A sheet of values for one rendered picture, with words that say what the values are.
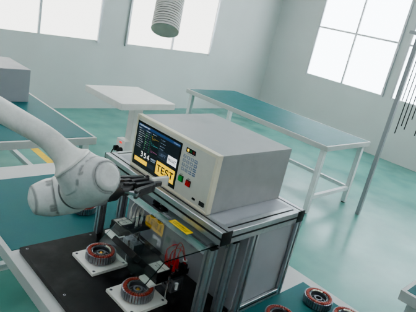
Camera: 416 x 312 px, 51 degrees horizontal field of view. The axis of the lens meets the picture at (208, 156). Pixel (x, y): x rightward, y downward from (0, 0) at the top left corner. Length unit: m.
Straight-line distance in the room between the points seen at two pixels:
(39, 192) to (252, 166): 0.69
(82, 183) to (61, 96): 5.53
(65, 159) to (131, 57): 5.94
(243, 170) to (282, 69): 7.56
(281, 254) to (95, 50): 5.33
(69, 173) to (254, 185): 0.71
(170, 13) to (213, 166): 1.39
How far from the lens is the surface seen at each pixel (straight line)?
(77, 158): 1.07
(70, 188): 1.08
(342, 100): 8.24
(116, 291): 1.58
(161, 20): 2.57
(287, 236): 1.68
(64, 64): 6.47
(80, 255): 1.74
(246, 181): 1.50
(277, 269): 1.74
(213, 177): 1.37
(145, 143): 1.62
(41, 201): 1.19
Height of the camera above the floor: 1.73
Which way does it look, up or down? 18 degrees down
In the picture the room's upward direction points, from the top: 12 degrees clockwise
